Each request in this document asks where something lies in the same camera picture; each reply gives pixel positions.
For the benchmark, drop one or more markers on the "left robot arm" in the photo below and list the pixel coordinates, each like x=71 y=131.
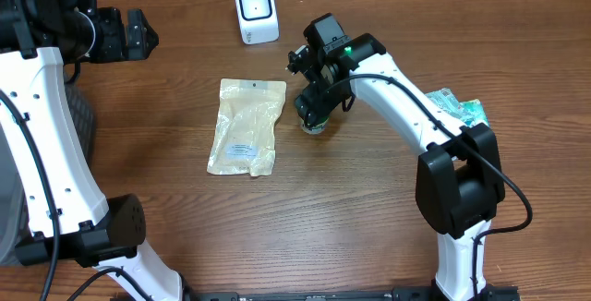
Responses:
x=51 y=206

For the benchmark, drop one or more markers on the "green lid jar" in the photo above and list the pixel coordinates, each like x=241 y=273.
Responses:
x=314 y=130

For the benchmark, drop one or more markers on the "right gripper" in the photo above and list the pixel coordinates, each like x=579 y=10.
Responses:
x=314 y=99

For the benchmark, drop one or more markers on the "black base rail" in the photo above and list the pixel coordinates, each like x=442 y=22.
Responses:
x=314 y=296

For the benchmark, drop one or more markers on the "grey plastic mesh basket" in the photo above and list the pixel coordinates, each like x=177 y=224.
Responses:
x=14 y=212

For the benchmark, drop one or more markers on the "green tissue packet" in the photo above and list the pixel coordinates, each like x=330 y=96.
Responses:
x=473 y=113

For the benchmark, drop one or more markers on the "teal tissue packet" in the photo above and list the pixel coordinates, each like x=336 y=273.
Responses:
x=446 y=101

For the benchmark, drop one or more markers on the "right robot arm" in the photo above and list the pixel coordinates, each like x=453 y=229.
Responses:
x=457 y=185

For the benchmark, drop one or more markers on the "beige paper pouch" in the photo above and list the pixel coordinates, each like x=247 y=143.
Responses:
x=244 y=141

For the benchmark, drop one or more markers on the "white barcode scanner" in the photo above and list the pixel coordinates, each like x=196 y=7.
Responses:
x=258 y=22

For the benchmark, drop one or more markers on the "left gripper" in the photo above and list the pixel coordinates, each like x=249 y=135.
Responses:
x=120 y=48

